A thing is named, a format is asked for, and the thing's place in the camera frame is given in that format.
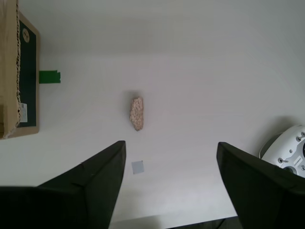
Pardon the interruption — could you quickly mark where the brown cardboard box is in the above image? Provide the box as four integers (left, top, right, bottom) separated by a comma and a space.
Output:
0, 0, 41, 140

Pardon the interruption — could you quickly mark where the speckled granite rock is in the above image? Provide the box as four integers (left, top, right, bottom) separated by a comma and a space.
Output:
129, 95, 144, 132

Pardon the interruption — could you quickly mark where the grey tape square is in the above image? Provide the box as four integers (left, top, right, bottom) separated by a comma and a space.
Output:
131, 160, 145, 175

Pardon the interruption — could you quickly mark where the white radio remote controller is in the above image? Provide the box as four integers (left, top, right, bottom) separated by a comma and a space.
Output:
258, 124, 305, 179

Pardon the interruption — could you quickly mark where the green tape strip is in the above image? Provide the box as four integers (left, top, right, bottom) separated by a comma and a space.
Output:
39, 70, 61, 84

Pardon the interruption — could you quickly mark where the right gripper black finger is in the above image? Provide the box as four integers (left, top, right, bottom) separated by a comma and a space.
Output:
216, 142, 305, 229
0, 140, 126, 229

